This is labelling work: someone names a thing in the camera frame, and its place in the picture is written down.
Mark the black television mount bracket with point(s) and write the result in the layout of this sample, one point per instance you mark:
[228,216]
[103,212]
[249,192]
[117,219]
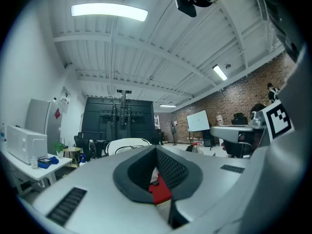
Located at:
[123,111]

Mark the grey refrigerator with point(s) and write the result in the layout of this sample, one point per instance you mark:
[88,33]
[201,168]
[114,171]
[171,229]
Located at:
[36,116]

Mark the white whiteboard on stand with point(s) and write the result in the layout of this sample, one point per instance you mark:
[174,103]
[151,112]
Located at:
[198,121]

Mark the round wooden side table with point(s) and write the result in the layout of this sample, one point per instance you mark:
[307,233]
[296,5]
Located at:
[72,150]

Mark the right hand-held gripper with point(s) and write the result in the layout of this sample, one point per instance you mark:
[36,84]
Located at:
[278,121]

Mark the black floor stand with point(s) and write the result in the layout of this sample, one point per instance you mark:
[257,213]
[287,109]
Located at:
[173,131]

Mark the white water dispenser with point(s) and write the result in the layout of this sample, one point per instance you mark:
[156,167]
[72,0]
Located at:
[219,121]

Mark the green potted plant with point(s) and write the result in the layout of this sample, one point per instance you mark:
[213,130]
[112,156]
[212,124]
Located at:
[58,148]

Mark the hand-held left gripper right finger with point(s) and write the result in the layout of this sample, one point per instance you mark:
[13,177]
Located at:
[214,179]

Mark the blue cloth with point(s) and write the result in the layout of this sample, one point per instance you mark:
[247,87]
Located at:
[52,160]

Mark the white box appliance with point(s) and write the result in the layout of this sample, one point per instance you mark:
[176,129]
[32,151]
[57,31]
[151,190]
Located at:
[26,145]

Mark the long ceiling light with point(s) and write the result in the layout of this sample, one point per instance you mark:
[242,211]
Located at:
[109,11]

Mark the black head-worn camera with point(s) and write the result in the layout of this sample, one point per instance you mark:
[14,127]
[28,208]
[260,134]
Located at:
[186,6]

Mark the clear bottle with red cap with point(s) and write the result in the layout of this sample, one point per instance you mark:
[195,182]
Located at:
[197,148]

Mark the black mesh chair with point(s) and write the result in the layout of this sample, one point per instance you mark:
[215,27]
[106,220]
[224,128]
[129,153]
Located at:
[81,141]

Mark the white wall poster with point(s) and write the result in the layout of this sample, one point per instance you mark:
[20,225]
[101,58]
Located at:
[65,100]

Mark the person's grey clothing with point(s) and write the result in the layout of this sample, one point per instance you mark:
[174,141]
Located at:
[292,155]

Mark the clear glass cup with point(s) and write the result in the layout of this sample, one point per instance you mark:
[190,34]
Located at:
[34,162]

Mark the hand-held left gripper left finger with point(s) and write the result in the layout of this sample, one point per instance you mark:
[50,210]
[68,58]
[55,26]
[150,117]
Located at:
[97,191]

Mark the clear water bottle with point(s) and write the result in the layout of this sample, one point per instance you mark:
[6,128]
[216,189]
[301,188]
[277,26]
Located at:
[3,133]

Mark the white shelf rack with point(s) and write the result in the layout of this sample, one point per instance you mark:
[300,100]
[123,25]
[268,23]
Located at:
[157,122]

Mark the white fabric with black zipper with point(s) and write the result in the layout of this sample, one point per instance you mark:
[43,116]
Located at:
[122,142]

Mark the black office chair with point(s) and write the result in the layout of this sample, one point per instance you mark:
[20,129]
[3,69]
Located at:
[240,118]

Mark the red fabric item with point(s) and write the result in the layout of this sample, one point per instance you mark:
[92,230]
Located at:
[159,191]

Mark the red paper sheet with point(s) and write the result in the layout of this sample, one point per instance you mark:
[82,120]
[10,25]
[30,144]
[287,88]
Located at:
[57,113]

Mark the white side desk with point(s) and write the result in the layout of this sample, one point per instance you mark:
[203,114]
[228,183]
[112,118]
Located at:
[58,166]

